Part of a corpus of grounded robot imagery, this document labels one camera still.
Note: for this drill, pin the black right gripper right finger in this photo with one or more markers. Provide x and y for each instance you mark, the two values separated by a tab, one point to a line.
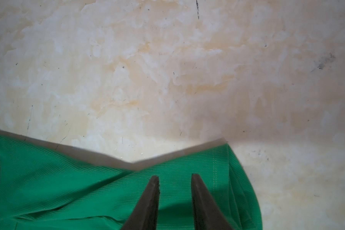
207	215

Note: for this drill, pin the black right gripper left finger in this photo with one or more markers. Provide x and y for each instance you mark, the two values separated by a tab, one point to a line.
144	216

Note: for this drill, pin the green tank top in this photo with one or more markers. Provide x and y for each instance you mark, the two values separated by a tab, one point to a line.
42	189

